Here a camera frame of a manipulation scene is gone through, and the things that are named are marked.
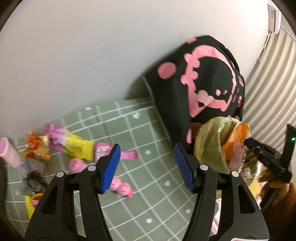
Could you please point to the person's right forearm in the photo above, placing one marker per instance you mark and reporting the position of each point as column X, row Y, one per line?
column 286, row 208

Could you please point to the red yellow snack wrapper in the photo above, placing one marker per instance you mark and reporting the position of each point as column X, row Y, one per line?
column 38, row 144

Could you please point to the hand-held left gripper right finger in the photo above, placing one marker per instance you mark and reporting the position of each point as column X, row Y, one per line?
column 182, row 166

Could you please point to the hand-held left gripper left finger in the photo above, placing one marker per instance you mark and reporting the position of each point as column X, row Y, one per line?
column 111, row 166

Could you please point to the yellow-green plastic bin bag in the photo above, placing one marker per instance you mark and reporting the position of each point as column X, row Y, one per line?
column 208, row 143

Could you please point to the striped curtain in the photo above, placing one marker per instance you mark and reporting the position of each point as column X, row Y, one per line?
column 270, row 92

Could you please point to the pink floral bedding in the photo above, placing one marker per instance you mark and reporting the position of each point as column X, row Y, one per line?
column 216, row 217

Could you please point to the pink caterpillar toy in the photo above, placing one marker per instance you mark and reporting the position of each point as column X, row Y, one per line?
column 120, row 185

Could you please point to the orange plastic bag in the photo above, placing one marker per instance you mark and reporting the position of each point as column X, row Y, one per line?
column 240, row 132

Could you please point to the black pink printed pillow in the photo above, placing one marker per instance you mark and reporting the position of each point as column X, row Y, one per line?
column 203, row 81

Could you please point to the yellow cushion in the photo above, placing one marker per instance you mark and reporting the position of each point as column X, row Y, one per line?
column 255, row 188

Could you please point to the white air conditioner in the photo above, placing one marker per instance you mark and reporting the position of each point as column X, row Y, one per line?
column 274, row 17

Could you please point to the person's right hand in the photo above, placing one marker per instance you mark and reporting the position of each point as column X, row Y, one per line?
column 278, row 184

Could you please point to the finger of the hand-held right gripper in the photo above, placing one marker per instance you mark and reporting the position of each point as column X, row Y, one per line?
column 256, row 141
column 263, row 154

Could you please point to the pale pink wrapper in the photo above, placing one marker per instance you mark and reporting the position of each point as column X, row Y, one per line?
column 237, row 157

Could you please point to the pink plastic cup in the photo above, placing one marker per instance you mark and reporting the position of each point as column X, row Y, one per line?
column 10, row 153

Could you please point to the yellow red small wrapper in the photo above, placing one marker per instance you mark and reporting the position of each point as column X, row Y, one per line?
column 32, row 205

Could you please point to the dark grey wrapper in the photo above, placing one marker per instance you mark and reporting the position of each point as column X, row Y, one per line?
column 34, row 176

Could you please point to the pink round-print wrapper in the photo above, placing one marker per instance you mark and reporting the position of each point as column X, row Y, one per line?
column 104, row 151

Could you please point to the pink yellow snack packet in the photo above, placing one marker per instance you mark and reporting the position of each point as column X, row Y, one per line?
column 71, row 143

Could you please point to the green checked tablecloth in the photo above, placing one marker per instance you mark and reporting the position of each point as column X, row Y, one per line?
column 143, row 166

